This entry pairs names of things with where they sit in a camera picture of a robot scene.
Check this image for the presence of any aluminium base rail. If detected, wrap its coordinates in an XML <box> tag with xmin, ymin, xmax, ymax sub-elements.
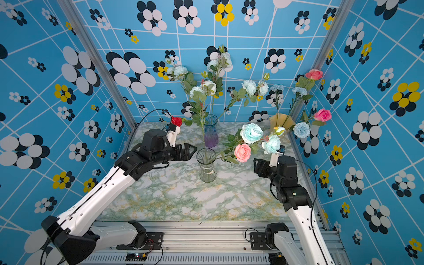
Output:
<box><xmin>77</xmin><ymin>220</ymin><xmax>351</xmax><ymax>265</ymax></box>

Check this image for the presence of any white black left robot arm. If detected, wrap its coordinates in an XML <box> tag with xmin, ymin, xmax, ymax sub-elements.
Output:
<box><xmin>42</xmin><ymin>124</ymin><xmax>197</xmax><ymax>265</ymax></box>

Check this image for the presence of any pink and blue flower bunch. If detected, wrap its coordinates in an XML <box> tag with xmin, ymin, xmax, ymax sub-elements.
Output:
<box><xmin>282</xmin><ymin>68</ymin><xmax>332</xmax><ymax>138</ymax></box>

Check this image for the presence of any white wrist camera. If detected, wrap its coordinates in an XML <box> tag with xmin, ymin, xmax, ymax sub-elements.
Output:
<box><xmin>269</xmin><ymin>145</ymin><xmax>286</xmax><ymax>167</ymax></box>
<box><xmin>166</xmin><ymin>123</ymin><xmax>181</xmax><ymax>148</ymax></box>

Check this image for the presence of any light blue peony stem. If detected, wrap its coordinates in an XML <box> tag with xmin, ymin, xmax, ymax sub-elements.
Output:
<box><xmin>224</xmin><ymin>123</ymin><xmax>285</xmax><ymax>155</ymax></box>

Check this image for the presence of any small green circuit board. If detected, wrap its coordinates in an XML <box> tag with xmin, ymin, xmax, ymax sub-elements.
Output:
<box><xmin>125</xmin><ymin>253</ymin><xmax>148</xmax><ymax>263</ymax></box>

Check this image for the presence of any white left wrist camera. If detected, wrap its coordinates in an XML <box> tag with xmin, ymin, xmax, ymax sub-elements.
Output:
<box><xmin>166</xmin><ymin>123</ymin><xmax>181</xmax><ymax>148</ymax></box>

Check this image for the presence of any white blue flower bunch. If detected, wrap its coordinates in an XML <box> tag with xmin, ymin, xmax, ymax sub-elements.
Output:
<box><xmin>165</xmin><ymin>45</ymin><xmax>270</xmax><ymax>130</ymax></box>

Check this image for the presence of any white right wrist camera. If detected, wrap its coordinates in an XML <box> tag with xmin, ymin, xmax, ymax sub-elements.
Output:
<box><xmin>269</xmin><ymin>145</ymin><xmax>286</xmax><ymax>167</ymax></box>

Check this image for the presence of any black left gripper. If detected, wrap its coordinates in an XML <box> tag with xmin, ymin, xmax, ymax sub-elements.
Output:
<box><xmin>152</xmin><ymin>141</ymin><xmax>198</xmax><ymax>166</ymax></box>

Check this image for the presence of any purple blue glass vase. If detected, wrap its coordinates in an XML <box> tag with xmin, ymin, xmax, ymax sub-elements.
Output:
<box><xmin>204</xmin><ymin>114</ymin><xmax>219</xmax><ymax>148</ymax></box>

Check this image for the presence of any yellow fluted glass vase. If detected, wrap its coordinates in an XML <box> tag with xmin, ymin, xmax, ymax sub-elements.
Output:
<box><xmin>269</xmin><ymin>113</ymin><xmax>295</xmax><ymax>133</ymax></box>

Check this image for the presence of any pink rose stem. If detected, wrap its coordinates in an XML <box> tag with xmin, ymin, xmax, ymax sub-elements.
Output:
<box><xmin>216</xmin><ymin>144</ymin><xmax>252</xmax><ymax>165</ymax></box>

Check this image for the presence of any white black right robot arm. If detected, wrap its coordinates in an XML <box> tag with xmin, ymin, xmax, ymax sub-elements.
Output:
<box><xmin>254</xmin><ymin>155</ymin><xmax>335</xmax><ymax>265</ymax></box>

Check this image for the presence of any red rose stem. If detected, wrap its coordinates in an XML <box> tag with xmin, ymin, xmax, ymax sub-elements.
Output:
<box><xmin>170</xmin><ymin>115</ymin><xmax>204</xmax><ymax>128</ymax></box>

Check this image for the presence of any clear ribbed glass vase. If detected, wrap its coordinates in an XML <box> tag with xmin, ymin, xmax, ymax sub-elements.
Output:
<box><xmin>196</xmin><ymin>148</ymin><xmax>216</xmax><ymax>183</ymax></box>

